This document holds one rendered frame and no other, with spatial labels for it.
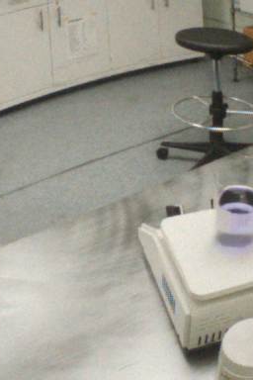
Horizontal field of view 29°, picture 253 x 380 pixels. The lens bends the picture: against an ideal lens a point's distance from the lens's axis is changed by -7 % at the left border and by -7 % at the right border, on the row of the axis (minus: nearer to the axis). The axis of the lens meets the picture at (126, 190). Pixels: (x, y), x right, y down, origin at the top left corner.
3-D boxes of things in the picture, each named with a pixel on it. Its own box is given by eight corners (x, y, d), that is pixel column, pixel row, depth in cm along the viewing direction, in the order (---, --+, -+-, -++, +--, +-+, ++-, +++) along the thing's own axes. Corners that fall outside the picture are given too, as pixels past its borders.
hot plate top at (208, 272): (157, 226, 51) (157, 218, 51) (261, 205, 53) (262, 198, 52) (192, 304, 41) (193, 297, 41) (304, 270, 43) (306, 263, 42)
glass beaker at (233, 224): (255, 261, 44) (265, 188, 40) (203, 253, 46) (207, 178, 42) (265, 225, 49) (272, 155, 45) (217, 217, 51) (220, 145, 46)
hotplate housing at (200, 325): (137, 242, 62) (134, 186, 57) (235, 223, 64) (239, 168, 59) (188, 372, 43) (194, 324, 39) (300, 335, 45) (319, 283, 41)
